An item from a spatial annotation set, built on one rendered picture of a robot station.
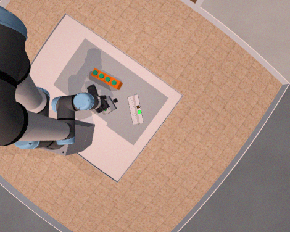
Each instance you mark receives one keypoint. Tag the grey flat rectangular mat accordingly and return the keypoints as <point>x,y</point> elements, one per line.
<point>76,77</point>

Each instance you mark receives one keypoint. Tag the orange test tube rack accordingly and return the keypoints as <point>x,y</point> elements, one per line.
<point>117,86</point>

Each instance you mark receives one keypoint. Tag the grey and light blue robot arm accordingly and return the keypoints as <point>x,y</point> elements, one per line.
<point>24,107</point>

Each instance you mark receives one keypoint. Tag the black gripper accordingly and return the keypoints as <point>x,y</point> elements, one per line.
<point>103,105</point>

